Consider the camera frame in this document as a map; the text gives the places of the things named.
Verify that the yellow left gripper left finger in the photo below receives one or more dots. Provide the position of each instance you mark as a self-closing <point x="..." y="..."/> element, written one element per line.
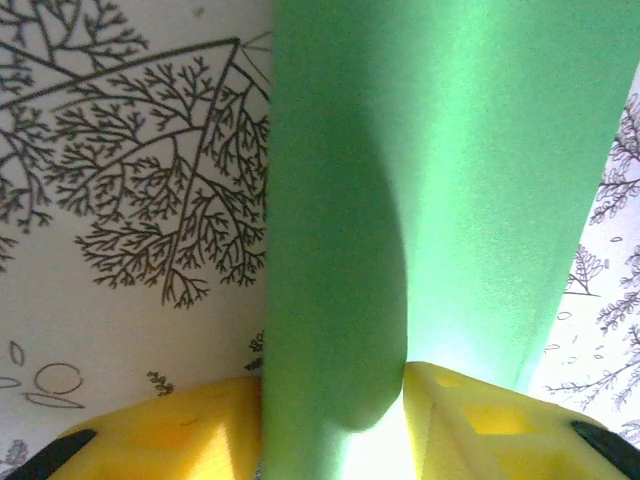
<point x="165" y="440"/>

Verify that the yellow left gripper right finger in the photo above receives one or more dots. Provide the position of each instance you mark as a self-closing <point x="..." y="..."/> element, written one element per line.
<point x="500" y="440"/>

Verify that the green paper sheet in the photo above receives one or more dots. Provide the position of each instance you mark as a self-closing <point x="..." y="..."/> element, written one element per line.
<point x="350" y="150"/>

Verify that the floral tablecloth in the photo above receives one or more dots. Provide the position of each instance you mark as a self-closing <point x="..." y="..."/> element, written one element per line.
<point x="100" y="310"/>

